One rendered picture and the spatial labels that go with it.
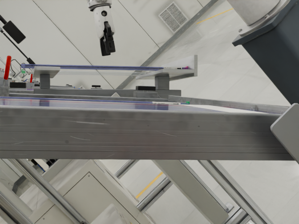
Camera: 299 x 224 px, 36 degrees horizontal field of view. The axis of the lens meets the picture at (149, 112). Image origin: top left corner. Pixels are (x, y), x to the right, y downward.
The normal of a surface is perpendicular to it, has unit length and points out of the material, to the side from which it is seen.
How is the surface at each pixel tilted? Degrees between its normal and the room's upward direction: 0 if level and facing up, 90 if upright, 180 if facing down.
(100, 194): 90
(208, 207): 90
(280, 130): 90
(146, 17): 90
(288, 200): 0
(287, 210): 0
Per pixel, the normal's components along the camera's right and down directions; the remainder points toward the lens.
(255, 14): -0.36, 0.52
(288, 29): 0.44, -0.18
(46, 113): 0.21, 0.06
